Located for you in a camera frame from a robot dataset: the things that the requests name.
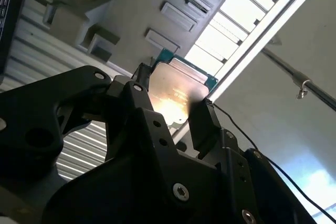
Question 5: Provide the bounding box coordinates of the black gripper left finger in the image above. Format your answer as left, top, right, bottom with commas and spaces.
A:
0, 63, 219, 204

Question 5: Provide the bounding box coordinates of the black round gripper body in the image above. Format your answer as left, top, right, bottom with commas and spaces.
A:
41, 154, 263, 224

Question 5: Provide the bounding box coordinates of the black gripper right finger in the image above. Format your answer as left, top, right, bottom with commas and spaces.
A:
188, 99, 316, 224

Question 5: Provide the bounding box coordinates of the silver CPU with green edge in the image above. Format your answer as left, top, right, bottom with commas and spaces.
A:
146, 48, 220, 131

